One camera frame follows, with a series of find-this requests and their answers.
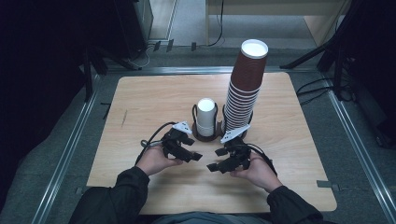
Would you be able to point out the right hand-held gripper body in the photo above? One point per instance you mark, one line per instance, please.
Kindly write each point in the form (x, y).
(241, 154)

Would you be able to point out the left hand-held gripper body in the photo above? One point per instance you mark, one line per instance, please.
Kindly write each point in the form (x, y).
(170, 143)

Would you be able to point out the brown ribbed paper cup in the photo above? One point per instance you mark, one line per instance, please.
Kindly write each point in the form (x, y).
(249, 71)

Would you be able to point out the person's left hand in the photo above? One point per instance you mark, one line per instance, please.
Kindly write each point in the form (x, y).
(152, 160)

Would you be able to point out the person's right hand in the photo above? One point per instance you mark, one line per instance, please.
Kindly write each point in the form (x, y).
(260, 174)

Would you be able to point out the person's grey clothing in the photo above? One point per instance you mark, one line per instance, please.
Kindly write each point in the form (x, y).
(202, 217)

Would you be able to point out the grey tape piece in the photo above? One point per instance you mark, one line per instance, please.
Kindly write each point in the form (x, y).
(80, 190)
(325, 184)

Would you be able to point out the black metal stand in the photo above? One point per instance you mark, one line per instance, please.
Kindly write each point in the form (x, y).
(339, 71)
(88, 81)

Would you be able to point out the black cabinet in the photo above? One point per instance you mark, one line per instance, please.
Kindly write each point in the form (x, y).
(130, 25)

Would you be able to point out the dark curtain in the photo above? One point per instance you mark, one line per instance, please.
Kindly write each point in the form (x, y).
(37, 93)
(379, 62)

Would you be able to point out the light wooden desk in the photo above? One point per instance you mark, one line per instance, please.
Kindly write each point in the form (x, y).
(274, 8)

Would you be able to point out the metal floor rail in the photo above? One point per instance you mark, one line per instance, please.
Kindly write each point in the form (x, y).
(186, 70)
(358, 137)
(62, 161)

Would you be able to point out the dark floor bracket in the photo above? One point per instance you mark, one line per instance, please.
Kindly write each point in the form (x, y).
(157, 46)
(170, 45)
(193, 46)

